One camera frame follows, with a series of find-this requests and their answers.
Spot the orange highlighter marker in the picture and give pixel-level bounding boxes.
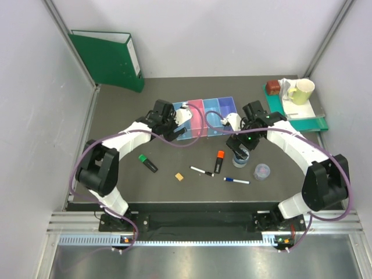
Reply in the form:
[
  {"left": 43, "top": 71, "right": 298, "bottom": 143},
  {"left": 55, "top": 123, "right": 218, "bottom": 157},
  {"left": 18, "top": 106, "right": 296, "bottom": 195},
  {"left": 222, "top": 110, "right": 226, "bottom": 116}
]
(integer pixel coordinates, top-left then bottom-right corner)
[{"left": 214, "top": 150, "right": 225, "bottom": 174}]

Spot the green lever arch binder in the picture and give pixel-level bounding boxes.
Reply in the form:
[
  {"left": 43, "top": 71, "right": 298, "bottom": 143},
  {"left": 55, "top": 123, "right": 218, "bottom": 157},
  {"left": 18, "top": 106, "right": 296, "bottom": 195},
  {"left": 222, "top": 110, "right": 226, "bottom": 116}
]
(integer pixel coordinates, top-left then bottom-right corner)
[{"left": 69, "top": 30, "right": 145, "bottom": 93}]

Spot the purple drawer box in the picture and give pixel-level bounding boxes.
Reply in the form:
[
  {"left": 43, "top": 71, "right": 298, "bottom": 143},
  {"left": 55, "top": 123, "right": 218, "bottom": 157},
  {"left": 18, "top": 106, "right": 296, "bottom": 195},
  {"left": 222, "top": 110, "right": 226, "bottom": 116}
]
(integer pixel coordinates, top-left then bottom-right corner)
[{"left": 217, "top": 96, "right": 237, "bottom": 118}]

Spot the blue white marker pen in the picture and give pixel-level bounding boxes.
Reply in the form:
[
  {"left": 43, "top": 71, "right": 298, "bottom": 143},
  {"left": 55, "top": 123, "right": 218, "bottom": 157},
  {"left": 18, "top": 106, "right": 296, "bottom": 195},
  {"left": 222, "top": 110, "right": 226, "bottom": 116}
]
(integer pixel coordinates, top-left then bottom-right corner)
[{"left": 223, "top": 177, "right": 250, "bottom": 185}]

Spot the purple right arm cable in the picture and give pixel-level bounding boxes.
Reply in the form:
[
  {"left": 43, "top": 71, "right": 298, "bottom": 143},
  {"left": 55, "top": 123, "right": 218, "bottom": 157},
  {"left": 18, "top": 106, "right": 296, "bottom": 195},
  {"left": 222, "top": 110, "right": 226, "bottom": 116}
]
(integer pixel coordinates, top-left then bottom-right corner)
[{"left": 205, "top": 110, "right": 355, "bottom": 252}]

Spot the aluminium frame post left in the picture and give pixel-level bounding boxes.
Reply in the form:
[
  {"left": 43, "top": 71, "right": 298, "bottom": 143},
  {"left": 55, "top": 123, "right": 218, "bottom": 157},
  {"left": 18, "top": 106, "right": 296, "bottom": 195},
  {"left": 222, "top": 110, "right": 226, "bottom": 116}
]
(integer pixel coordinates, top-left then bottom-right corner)
[{"left": 42, "top": 0, "right": 101, "bottom": 210}]

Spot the black white marker pen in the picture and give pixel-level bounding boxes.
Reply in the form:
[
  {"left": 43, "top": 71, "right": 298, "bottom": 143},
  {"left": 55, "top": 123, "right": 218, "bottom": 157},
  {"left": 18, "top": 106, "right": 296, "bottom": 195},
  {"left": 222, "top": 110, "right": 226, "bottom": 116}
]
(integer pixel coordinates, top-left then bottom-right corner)
[{"left": 190, "top": 166, "right": 214, "bottom": 177}]

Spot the white printed paper sheet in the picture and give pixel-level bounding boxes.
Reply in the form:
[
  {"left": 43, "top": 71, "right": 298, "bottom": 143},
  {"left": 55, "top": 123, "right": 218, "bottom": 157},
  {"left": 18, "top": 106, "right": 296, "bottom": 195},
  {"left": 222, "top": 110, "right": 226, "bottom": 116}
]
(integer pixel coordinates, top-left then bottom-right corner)
[{"left": 282, "top": 98, "right": 316, "bottom": 120}]

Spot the teal clip file folder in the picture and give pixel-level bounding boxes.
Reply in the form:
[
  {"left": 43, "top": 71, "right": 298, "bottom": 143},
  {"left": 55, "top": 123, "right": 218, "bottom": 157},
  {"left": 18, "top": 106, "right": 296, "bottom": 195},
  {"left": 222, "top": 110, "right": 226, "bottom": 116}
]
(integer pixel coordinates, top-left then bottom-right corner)
[{"left": 262, "top": 85, "right": 329, "bottom": 132}]

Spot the patterned washi tape roll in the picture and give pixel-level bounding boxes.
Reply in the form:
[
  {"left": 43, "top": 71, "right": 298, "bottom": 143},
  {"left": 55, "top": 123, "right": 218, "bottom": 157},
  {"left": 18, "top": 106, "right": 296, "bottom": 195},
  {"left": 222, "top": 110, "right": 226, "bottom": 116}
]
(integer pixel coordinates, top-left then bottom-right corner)
[{"left": 232, "top": 148, "right": 250, "bottom": 168}]

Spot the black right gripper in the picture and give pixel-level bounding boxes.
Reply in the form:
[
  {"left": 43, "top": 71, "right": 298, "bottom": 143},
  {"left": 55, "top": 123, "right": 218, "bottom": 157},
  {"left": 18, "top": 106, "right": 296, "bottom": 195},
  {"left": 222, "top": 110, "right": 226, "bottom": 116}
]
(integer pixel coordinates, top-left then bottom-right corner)
[{"left": 226, "top": 119, "right": 262, "bottom": 160}]

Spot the pink drawer box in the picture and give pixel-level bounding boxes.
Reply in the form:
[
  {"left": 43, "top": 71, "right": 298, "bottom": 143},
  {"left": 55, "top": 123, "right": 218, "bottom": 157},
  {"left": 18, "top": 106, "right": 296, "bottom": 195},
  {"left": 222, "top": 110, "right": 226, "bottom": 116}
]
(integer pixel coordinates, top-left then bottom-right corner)
[{"left": 188, "top": 99, "right": 208, "bottom": 138}]

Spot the dark red cube box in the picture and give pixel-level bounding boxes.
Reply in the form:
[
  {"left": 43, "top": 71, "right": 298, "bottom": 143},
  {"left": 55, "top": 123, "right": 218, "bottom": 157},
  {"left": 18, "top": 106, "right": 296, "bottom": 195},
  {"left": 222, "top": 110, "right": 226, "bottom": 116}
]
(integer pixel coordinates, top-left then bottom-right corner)
[{"left": 266, "top": 80, "right": 281, "bottom": 96}]

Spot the small orange eraser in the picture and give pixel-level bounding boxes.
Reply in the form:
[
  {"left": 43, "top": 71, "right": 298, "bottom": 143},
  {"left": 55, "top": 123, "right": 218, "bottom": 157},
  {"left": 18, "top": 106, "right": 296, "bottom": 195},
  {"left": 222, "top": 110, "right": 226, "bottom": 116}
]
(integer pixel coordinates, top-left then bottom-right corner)
[{"left": 175, "top": 173, "right": 184, "bottom": 181}]

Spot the aluminium frame post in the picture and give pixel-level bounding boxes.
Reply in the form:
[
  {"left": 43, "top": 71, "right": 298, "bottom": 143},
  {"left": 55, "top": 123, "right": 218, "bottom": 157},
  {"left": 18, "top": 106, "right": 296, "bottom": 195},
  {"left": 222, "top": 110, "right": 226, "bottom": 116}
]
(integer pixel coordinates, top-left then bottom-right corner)
[
  {"left": 302, "top": 0, "right": 356, "bottom": 78},
  {"left": 42, "top": 0, "right": 101, "bottom": 210}
]

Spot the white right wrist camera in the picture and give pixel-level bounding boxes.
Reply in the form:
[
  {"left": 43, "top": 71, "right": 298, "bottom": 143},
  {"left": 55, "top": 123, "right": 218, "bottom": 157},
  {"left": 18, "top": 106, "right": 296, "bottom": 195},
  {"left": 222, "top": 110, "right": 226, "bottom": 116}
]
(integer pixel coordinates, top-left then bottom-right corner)
[{"left": 220, "top": 113, "right": 242, "bottom": 133}]

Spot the crumpled patterned wrapper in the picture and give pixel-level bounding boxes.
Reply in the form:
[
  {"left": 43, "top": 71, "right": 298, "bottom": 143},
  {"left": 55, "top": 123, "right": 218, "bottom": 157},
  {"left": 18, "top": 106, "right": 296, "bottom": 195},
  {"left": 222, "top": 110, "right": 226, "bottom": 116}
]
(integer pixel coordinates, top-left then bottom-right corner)
[{"left": 278, "top": 78, "right": 297, "bottom": 101}]

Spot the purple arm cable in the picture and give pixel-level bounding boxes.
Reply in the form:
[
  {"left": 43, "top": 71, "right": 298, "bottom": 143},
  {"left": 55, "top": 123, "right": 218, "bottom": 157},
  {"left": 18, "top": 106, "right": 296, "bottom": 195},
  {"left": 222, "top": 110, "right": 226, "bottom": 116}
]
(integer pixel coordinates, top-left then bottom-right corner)
[
  {"left": 205, "top": 110, "right": 355, "bottom": 252},
  {"left": 56, "top": 103, "right": 206, "bottom": 273}
]

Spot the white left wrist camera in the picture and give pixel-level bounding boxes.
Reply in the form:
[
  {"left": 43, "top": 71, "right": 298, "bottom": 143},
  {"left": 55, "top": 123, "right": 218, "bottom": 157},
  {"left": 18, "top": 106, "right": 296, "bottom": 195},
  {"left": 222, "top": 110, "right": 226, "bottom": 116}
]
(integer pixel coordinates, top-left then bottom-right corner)
[{"left": 173, "top": 102, "right": 193, "bottom": 126}]

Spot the aluminium front rail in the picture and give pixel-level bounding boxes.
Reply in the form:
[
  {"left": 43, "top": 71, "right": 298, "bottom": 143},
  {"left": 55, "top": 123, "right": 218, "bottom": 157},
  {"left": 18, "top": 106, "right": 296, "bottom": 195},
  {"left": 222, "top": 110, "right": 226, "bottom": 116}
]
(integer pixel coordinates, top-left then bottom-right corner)
[{"left": 47, "top": 211, "right": 363, "bottom": 234}]

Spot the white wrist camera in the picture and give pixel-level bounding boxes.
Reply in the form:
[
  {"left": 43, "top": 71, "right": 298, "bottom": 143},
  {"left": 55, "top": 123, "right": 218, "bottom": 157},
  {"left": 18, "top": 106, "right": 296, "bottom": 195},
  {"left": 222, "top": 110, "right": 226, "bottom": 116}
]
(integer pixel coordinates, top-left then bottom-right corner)
[
  {"left": 220, "top": 113, "right": 242, "bottom": 133},
  {"left": 173, "top": 102, "right": 193, "bottom": 126}
]

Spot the green highlighter marker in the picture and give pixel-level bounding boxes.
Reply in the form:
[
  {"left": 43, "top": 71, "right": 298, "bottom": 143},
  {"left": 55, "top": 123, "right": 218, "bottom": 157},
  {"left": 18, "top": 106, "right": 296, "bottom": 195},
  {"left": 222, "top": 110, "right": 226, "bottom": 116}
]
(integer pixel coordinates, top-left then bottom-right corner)
[{"left": 138, "top": 154, "right": 158, "bottom": 173}]

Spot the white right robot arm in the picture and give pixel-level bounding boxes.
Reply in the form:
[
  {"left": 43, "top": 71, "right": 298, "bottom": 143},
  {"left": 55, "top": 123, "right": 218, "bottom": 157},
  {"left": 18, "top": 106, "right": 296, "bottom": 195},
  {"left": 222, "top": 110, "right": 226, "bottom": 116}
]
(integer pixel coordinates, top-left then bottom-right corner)
[{"left": 221, "top": 101, "right": 350, "bottom": 230}]

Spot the aluminium frame post right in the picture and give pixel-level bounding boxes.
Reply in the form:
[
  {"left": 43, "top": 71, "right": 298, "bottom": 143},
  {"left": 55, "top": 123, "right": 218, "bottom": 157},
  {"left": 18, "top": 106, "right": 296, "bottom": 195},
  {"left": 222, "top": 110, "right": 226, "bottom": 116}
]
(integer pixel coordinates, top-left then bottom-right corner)
[{"left": 302, "top": 0, "right": 356, "bottom": 78}]

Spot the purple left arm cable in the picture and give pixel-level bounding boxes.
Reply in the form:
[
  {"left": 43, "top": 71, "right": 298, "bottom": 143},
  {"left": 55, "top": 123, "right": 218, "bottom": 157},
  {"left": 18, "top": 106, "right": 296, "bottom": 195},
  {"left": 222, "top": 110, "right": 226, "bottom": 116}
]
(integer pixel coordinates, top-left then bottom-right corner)
[{"left": 56, "top": 103, "right": 206, "bottom": 273}]

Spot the light blue drawer box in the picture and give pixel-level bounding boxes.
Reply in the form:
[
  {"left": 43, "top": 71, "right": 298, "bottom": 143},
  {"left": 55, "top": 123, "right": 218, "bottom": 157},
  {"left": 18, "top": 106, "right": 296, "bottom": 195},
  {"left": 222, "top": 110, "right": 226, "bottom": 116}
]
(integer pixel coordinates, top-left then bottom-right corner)
[{"left": 173, "top": 102, "right": 192, "bottom": 141}]

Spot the yellow-green ceramic mug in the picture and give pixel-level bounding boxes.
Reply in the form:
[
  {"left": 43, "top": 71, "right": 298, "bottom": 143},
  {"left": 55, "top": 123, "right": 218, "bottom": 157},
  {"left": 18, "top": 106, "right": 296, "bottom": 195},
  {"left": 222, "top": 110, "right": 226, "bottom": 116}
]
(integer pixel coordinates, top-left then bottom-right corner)
[{"left": 287, "top": 78, "right": 315, "bottom": 105}]

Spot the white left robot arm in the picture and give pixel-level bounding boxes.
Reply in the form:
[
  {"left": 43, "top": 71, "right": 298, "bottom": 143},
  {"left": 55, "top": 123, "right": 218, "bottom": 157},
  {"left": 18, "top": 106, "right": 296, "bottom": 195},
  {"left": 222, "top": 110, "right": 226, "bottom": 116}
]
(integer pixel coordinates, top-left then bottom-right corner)
[{"left": 75, "top": 99, "right": 192, "bottom": 231}]

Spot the white slotted cable duct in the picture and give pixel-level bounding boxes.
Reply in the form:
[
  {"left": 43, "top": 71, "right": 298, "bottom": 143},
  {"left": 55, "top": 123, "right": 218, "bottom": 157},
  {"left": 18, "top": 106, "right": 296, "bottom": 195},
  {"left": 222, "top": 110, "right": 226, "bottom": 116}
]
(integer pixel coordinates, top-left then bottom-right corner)
[{"left": 58, "top": 232, "right": 292, "bottom": 247}]

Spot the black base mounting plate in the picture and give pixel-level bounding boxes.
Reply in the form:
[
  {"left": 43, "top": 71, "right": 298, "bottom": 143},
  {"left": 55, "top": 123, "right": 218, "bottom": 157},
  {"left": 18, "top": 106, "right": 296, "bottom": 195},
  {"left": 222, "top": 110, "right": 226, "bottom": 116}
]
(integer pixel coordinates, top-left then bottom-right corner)
[{"left": 98, "top": 210, "right": 291, "bottom": 233}]

